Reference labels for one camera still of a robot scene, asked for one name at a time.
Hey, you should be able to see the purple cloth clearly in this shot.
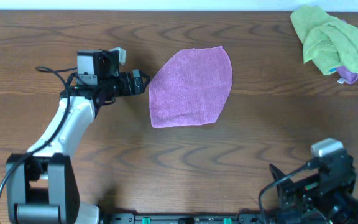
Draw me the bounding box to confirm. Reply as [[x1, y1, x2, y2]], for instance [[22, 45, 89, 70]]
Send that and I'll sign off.
[[337, 66, 358, 85], [149, 46, 233, 128]]

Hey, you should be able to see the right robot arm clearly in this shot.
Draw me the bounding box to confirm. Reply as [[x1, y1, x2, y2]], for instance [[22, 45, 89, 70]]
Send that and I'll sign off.
[[264, 150, 358, 223]]

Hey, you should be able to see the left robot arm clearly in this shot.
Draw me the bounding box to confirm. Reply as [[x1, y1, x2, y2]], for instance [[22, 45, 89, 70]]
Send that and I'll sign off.
[[0, 47, 150, 223]]

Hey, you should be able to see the green cloth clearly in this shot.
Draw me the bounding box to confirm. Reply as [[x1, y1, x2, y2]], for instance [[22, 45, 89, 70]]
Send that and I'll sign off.
[[290, 6, 358, 75]]

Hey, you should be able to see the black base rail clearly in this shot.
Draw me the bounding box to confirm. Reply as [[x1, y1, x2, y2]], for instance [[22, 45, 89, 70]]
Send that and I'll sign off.
[[98, 213, 264, 224]]

